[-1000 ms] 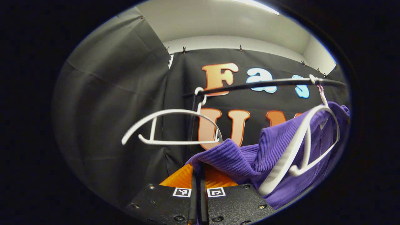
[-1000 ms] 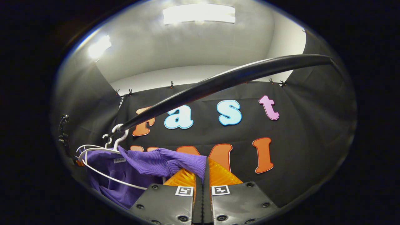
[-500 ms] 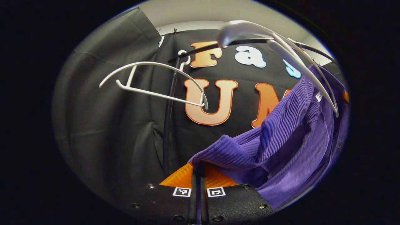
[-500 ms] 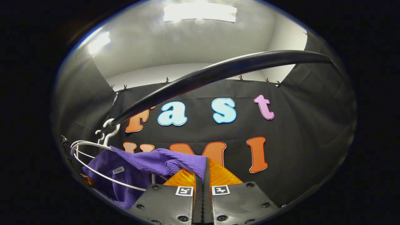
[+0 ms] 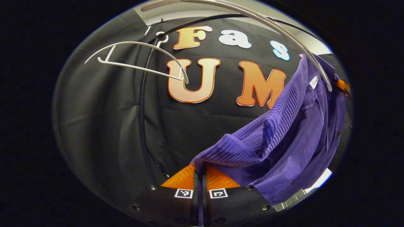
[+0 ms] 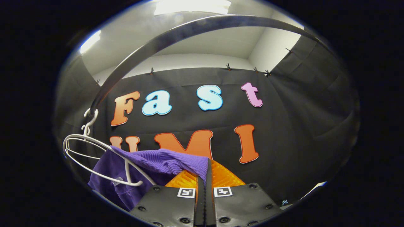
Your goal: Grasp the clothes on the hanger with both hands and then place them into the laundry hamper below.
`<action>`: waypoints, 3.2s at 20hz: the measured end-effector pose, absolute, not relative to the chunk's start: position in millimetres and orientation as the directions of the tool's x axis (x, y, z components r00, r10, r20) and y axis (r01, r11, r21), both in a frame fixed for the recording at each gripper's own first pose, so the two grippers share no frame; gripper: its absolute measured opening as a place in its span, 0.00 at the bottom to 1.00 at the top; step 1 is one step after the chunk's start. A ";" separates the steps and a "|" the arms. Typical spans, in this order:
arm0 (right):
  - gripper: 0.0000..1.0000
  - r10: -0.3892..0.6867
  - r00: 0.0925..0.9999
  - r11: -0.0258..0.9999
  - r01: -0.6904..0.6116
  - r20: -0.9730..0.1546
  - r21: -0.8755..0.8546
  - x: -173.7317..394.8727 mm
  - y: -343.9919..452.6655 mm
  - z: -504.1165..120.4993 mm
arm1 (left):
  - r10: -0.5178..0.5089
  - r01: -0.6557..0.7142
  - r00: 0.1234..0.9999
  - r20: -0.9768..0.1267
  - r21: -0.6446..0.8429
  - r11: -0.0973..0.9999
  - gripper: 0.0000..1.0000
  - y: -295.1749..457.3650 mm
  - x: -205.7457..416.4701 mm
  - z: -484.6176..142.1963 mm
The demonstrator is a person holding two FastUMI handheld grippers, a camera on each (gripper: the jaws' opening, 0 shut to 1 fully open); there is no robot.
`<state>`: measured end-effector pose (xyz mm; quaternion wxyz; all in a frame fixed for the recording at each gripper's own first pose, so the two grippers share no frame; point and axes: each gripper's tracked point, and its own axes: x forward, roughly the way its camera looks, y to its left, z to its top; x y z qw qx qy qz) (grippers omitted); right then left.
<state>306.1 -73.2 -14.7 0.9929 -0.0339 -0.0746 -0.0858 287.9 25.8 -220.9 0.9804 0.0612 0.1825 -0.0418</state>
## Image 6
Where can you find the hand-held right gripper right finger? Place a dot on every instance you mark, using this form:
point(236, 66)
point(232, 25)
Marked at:
point(209, 205)

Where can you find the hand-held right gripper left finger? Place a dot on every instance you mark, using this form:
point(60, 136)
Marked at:
point(200, 208)

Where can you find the purple ribbed shirt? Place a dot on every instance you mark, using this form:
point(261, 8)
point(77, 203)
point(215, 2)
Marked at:
point(157, 160)

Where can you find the white clothes hanger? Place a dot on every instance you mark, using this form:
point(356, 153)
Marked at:
point(84, 128)
point(79, 136)

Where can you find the black backdrop cloth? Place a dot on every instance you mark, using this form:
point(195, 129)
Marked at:
point(300, 126)

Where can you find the row of black backdrop clips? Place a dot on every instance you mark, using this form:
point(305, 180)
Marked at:
point(228, 66)

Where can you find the large ceiling light panel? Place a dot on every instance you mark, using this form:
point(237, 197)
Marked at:
point(192, 6)

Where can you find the black clothes rail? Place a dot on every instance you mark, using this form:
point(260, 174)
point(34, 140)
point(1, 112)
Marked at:
point(189, 26)

